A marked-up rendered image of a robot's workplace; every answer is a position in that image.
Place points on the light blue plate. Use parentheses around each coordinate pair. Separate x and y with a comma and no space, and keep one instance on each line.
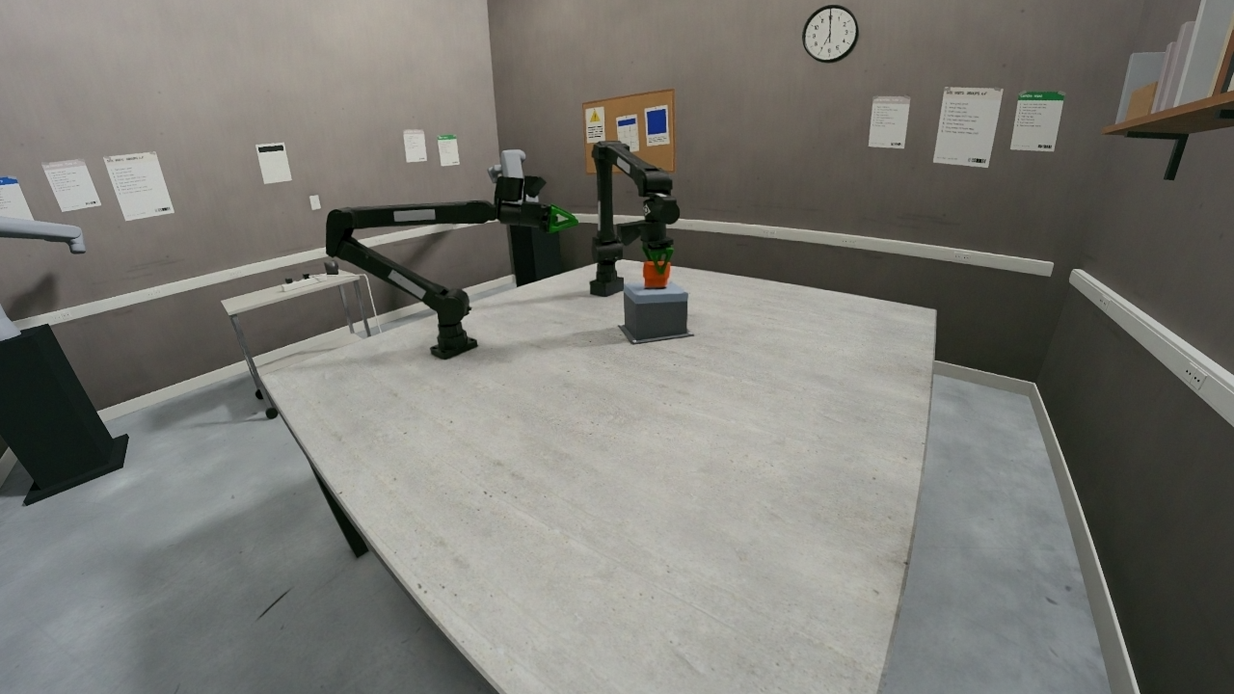
(671,293)

